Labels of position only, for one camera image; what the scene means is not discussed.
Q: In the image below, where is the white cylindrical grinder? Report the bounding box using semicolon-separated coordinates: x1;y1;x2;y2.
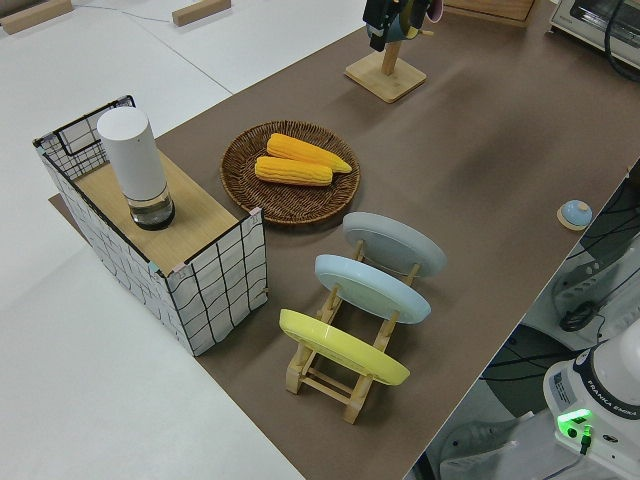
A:
96;109;177;232

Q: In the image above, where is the yellow plate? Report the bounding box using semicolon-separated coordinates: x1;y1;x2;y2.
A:
278;308;412;387

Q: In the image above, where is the grey plate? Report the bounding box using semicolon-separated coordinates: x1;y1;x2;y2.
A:
341;211;447;279

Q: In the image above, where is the thick black cable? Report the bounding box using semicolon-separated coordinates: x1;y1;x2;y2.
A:
602;0;640;83

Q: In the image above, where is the green plug cable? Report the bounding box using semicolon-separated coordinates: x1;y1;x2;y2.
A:
577;422;596;457

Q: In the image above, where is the grey robot mount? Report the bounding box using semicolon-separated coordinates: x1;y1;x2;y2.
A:
410;409;556;480

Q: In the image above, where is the blue bell with wooden base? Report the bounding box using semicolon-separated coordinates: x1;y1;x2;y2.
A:
556;199;594;232

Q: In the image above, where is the wooden drawer cabinet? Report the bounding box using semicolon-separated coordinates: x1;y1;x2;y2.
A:
443;0;531;28

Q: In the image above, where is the brown table mat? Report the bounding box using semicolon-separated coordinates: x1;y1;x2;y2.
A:
47;0;640;480

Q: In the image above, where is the dark teal mug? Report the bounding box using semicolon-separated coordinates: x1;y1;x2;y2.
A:
384;0;427;43

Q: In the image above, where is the wooden mug stand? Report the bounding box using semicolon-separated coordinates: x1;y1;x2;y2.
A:
343;27;435;105

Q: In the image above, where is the wooden plate rack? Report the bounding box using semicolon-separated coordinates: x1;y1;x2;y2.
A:
285;238;422;425

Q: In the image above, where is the coiled black cable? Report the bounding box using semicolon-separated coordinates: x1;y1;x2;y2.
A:
558;301;600;333

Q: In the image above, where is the wire grid storage box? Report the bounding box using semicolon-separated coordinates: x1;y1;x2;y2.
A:
32;93;270;358

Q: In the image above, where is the long wooden block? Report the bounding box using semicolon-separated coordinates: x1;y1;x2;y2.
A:
0;0;74;36

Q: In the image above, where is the light blue plate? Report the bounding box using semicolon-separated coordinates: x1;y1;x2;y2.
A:
313;253;433;326

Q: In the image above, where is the white power strip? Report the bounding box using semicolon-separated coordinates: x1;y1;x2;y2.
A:
551;252;627;315

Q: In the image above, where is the short wooden block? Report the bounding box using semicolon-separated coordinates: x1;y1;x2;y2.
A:
171;0;233;28

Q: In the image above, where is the brown wicker tray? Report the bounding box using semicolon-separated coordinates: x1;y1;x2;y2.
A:
219;119;362;227

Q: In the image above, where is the yellow corn cob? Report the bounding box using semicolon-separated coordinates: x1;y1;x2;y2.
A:
254;155;335;188
265;132;354;175

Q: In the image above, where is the silver toaster oven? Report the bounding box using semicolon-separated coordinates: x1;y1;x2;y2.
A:
548;0;640;57

